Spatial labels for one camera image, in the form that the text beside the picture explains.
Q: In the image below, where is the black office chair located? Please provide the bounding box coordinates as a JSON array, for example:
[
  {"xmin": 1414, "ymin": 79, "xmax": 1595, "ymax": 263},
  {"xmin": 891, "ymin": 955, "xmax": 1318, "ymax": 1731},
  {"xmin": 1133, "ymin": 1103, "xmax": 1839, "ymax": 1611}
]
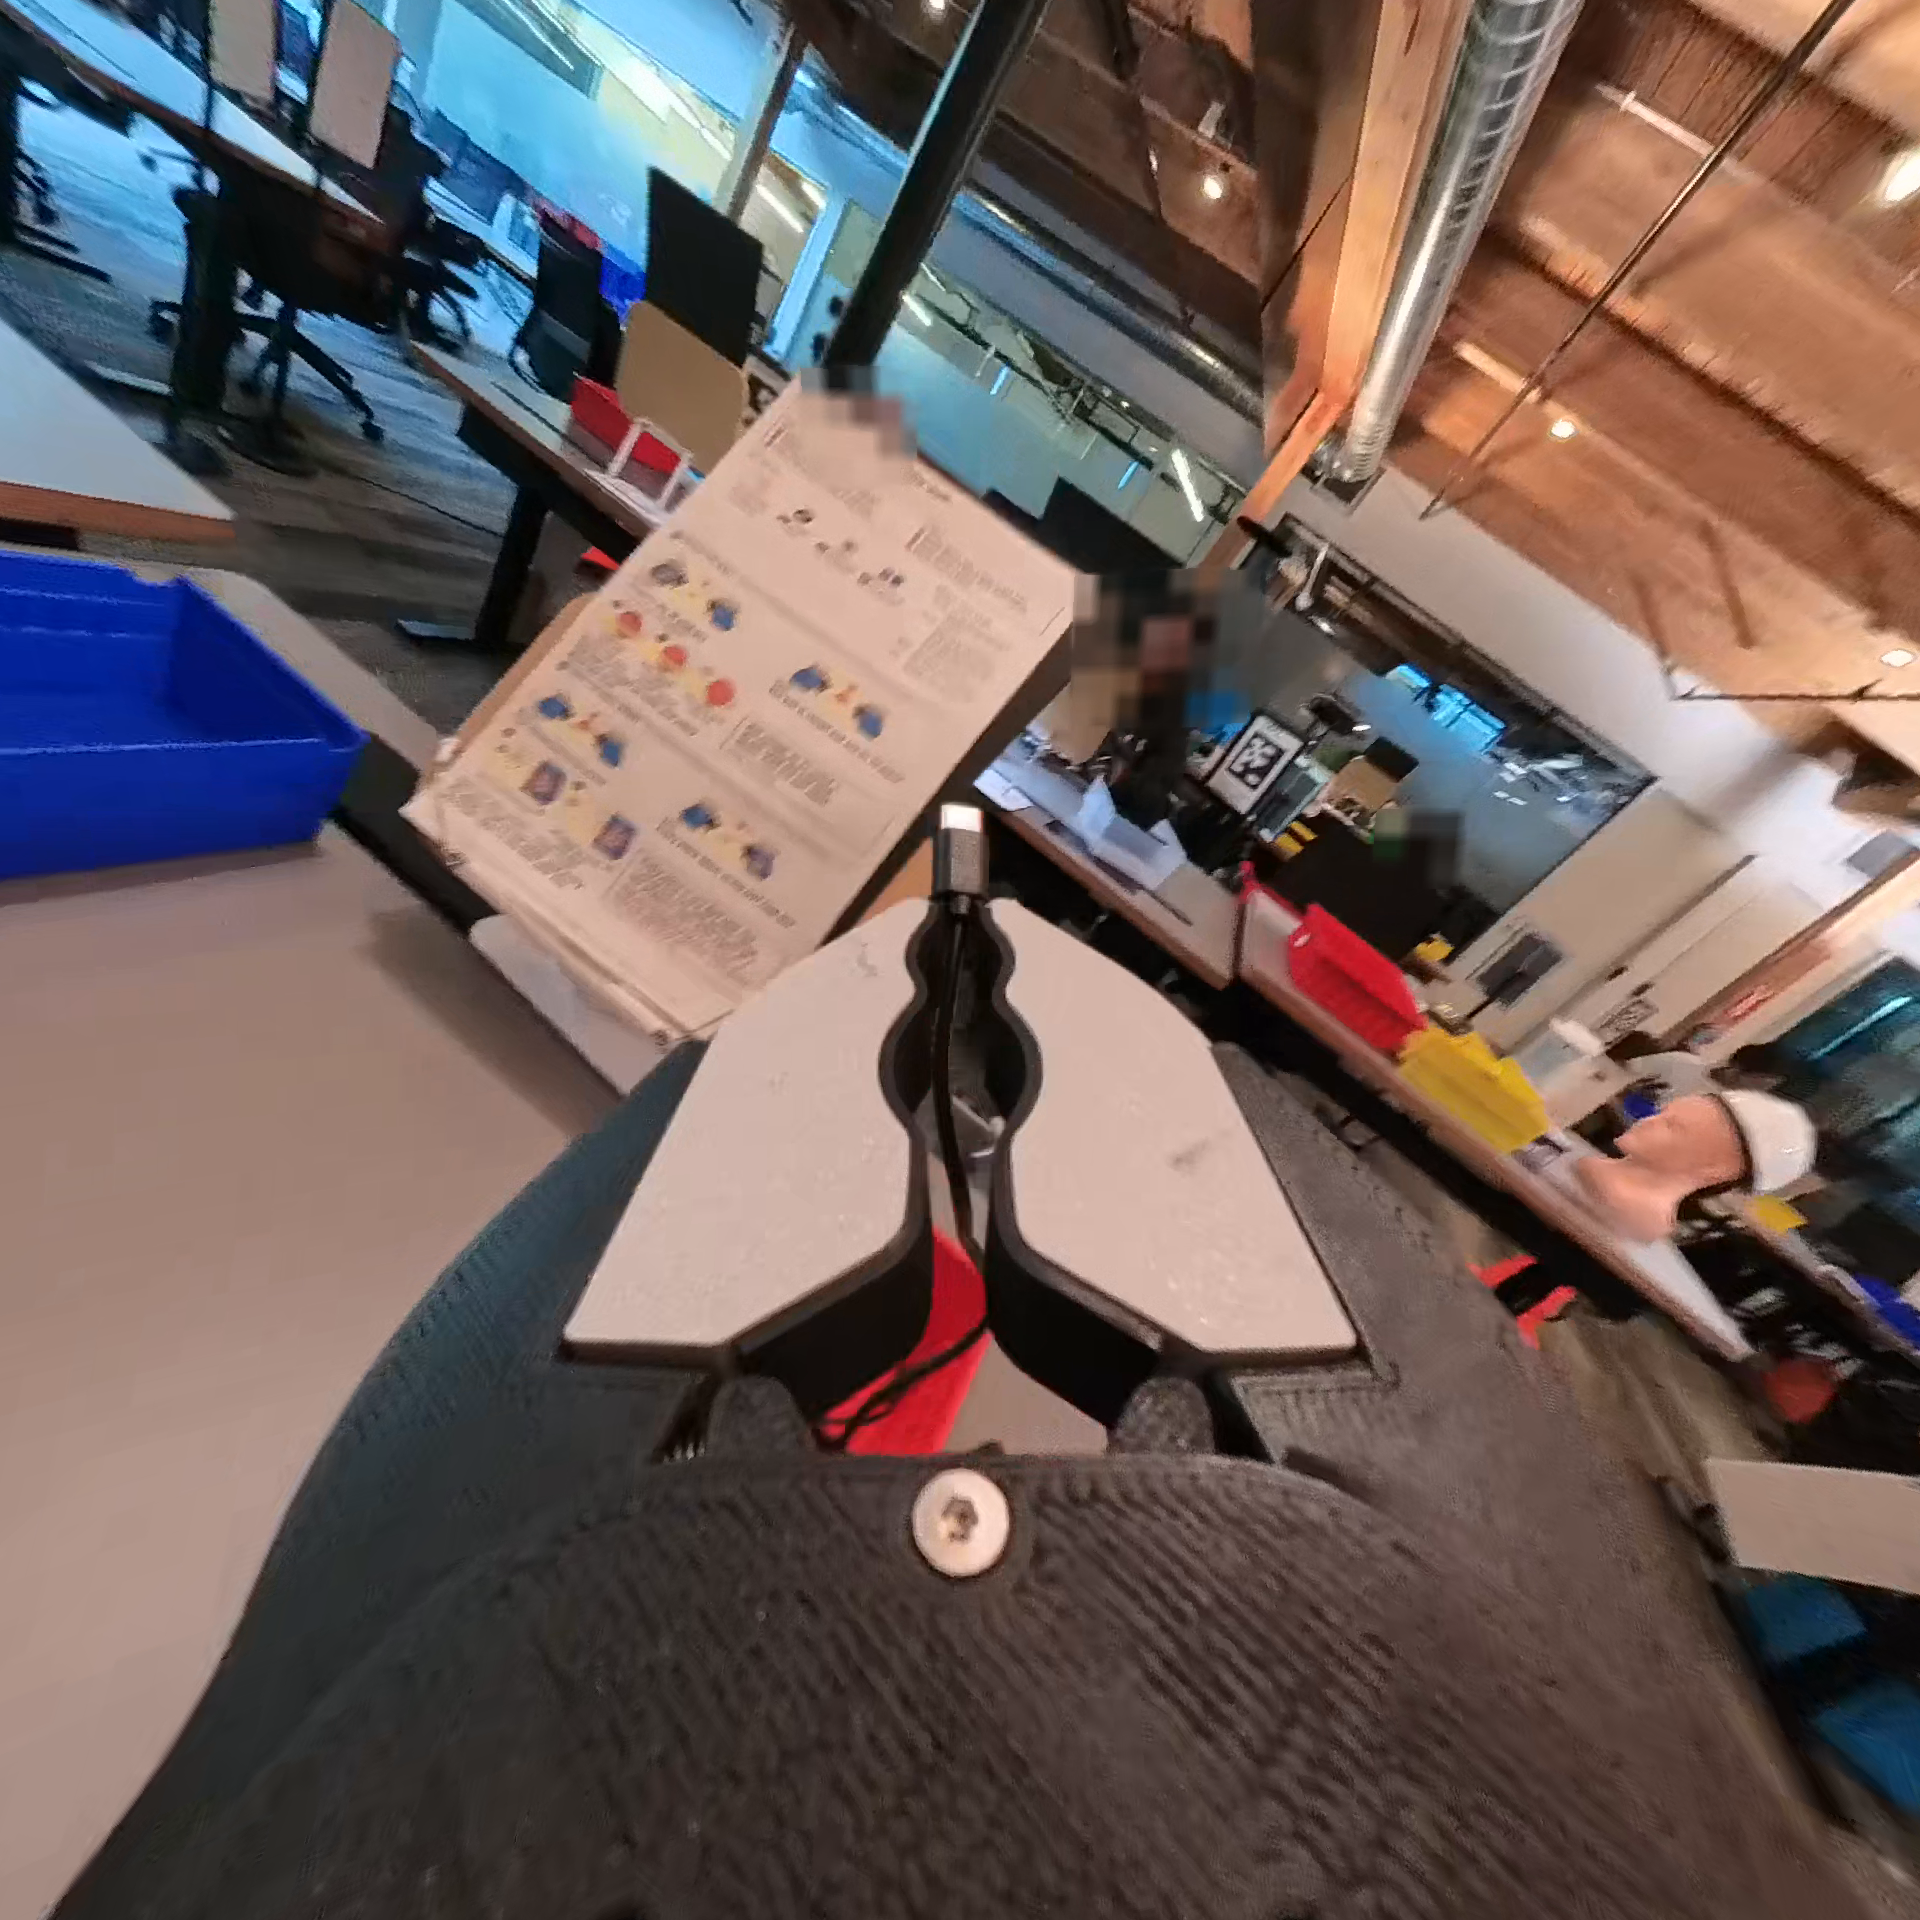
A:
[{"xmin": 150, "ymin": 181, "xmax": 388, "ymax": 453}]

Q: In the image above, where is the metal ventilation duct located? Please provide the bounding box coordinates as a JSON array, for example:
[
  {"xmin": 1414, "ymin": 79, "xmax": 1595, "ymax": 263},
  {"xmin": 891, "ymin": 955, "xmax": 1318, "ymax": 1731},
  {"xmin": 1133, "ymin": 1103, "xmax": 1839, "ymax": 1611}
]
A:
[{"xmin": 1329, "ymin": 0, "xmax": 1583, "ymax": 483}]

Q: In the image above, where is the black pillar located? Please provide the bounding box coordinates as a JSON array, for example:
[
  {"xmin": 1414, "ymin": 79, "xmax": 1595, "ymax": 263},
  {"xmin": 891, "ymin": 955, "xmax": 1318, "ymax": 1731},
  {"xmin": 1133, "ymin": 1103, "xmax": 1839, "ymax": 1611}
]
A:
[{"xmin": 833, "ymin": 0, "xmax": 1051, "ymax": 378}]

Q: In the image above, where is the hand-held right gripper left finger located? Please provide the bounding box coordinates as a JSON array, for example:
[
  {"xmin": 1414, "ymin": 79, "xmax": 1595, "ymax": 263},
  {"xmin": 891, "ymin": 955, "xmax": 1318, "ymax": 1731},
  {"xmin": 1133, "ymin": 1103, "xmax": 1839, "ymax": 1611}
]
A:
[{"xmin": 559, "ymin": 896, "xmax": 940, "ymax": 1421}]

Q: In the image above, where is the tan board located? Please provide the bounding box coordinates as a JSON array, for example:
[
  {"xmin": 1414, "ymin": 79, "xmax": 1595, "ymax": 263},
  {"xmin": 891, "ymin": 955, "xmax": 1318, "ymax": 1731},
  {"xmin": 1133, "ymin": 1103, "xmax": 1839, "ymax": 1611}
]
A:
[{"xmin": 615, "ymin": 301, "xmax": 753, "ymax": 453}]

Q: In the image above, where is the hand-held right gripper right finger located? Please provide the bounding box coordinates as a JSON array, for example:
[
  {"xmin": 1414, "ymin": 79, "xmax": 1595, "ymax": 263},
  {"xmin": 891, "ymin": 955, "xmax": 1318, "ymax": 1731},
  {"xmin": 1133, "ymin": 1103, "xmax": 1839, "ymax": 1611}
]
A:
[{"xmin": 983, "ymin": 896, "xmax": 1362, "ymax": 1424}]

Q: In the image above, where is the red plastic bin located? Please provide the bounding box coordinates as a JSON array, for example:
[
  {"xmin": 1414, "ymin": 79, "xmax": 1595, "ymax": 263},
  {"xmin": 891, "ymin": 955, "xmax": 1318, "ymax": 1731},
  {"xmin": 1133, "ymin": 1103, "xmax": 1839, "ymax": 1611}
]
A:
[
  {"xmin": 566, "ymin": 376, "xmax": 699, "ymax": 490},
  {"xmin": 815, "ymin": 1230, "xmax": 995, "ymax": 1456},
  {"xmin": 1286, "ymin": 901, "xmax": 1431, "ymax": 1053}
]

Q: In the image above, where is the yellow plastic bin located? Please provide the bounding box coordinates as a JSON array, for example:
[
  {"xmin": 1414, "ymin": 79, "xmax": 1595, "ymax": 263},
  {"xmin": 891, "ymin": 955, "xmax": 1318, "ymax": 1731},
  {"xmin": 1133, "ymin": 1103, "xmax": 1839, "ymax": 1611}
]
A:
[{"xmin": 1398, "ymin": 1024, "xmax": 1553, "ymax": 1155}]

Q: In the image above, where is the black usb-c cable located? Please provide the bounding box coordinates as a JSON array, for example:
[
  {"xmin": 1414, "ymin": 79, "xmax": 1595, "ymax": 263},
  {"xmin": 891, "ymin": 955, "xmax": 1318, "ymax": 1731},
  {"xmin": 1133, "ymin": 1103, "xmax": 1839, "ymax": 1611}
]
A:
[{"xmin": 815, "ymin": 805, "xmax": 995, "ymax": 1455}]

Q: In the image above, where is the blue plastic bin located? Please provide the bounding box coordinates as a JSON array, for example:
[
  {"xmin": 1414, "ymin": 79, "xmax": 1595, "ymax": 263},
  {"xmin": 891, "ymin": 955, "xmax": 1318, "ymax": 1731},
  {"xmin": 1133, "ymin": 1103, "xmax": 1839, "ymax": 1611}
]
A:
[
  {"xmin": 1740, "ymin": 1576, "xmax": 1920, "ymax": 1824},
  {"xmin": 0, "ymin": 546, "xmax": 371, "ymax": 882}
]

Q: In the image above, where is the fiducial marker sign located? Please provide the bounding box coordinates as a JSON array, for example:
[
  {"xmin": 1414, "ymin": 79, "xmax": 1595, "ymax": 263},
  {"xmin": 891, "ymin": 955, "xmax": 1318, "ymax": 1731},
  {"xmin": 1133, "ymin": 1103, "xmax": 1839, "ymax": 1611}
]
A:
[{"xmin": 1206, "ymin": 712, "xmax": 1306, "ymax": 818}]

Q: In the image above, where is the printed instruction sheet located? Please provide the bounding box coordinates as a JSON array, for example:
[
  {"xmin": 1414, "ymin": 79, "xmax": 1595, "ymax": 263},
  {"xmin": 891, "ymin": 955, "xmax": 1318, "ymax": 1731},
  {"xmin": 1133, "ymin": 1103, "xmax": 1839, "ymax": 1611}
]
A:
[{"xmin": 403, "ymin": 383, "xmax": 1077, "ymax": 1041}]

